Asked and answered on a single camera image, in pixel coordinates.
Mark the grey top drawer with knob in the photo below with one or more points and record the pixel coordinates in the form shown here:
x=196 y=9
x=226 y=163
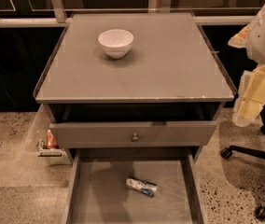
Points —
x=132 y=134

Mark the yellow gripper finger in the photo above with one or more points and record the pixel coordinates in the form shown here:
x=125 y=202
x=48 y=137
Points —
x=251 y=99
x=240 y=39

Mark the metal railing frame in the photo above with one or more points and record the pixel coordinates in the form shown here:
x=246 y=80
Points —
x=25 y=13

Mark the open grey middle drawer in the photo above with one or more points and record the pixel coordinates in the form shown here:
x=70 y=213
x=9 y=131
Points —
x=97 y=192

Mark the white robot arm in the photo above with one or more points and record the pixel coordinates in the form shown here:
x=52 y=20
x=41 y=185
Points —
x=255 y=46

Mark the white ceramic bowl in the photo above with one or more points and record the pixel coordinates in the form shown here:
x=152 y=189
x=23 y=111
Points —
x=116 y=43

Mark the grey cabinet with glass top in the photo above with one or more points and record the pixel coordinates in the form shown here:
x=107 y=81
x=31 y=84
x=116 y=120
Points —
x=169 y=74

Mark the red snack packet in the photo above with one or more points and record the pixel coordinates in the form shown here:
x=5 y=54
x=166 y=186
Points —
x=51 y=142

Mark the clear plastic side bin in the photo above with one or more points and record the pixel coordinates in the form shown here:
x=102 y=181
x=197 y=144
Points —
x=37 y=140

